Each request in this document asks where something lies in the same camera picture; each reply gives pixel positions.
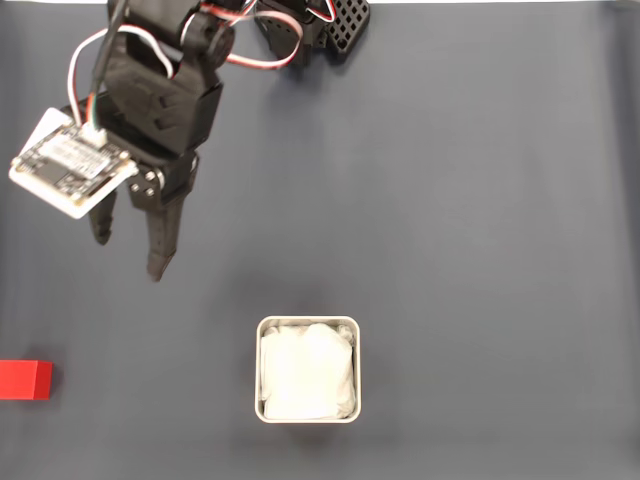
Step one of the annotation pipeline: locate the red cube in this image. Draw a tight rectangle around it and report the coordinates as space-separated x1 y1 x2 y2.
0 359 54 401

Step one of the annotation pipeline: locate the square silver metal box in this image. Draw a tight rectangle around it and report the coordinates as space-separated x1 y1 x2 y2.
254 314 362 425

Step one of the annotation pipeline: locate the white crumpled cloth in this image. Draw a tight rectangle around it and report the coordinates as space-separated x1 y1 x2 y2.
260 322 357 421

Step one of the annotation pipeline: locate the grey table mat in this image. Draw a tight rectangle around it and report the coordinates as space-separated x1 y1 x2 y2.
0 3 640 480

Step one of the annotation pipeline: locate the camera board on white mount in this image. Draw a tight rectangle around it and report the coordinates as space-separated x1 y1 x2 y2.
8 107 141 220

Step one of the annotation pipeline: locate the red white black servo cable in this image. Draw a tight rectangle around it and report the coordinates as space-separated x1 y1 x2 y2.
67 25 177 126
199 0 304 71
302 0 337 24

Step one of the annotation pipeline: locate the black camera cable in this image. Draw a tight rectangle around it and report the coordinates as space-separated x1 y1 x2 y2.
91 0 132 99

